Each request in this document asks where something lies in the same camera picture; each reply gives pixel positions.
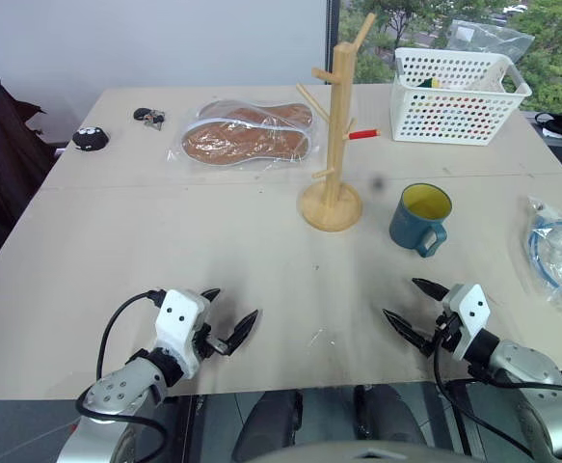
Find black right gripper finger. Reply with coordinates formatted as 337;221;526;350
411;277;450;303
381;309;431;358

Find brown shoe insole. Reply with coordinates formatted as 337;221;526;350
197;99;315;139
180;119;310;166

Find black round googly-eyed toy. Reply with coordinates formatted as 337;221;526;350
71;125;111;153

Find dark window frame post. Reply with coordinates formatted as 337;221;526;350
327;0;342;86

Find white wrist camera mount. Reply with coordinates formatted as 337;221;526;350
154;288;212;380
442;283;492;361

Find white perforated plastic basket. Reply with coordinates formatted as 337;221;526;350
388;46;533;146

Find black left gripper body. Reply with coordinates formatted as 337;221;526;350
194;301;229;359

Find teal mug yellow inside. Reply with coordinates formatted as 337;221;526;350
388;183;453;259

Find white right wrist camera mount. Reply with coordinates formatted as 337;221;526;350
442;283;492;361

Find black key bunch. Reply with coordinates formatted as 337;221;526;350
133;107;167;131

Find clear insole packaging bag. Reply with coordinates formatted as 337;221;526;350
167;97;318;171

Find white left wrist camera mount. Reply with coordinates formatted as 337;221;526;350
154;288;212;380

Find clear plastic bag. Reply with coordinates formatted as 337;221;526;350
446;18;536;64

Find dark rounded shape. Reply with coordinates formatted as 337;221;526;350
352;384;429;446
231;389;306;462

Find black jacket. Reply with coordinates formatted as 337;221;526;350
0;72;61;291

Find blue coiled cable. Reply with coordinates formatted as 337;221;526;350
527;219;562;308

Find silver robot torso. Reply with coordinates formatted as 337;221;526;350
280;436;460;463

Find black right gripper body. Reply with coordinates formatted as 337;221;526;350
422;311;460;358

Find wooden mug tree stand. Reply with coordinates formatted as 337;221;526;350
296;12;382;233

